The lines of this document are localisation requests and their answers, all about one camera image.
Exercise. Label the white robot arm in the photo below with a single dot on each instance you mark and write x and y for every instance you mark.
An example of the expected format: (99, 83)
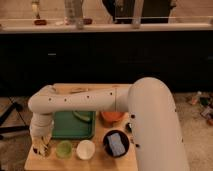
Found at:
(155, 124)

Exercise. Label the green plastic cup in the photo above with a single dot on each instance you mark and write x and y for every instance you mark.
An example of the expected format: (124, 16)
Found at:
(64, 149)

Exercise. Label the blue sponge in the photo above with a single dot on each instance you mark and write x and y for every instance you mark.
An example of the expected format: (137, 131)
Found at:
(116, 145)

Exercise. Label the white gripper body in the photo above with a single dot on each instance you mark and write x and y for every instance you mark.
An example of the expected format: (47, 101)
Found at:
(41, 126)

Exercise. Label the orange bowl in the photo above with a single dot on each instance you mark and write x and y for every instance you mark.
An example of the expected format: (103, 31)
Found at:
(109, 118)

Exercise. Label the green cucumber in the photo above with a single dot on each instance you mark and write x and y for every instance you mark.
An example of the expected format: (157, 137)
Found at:
(81, 117)

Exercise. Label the green tray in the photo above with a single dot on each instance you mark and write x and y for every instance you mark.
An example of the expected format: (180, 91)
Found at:
(67, 126)

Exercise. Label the black bowl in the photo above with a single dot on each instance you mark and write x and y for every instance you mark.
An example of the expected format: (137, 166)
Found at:
(124, 140)

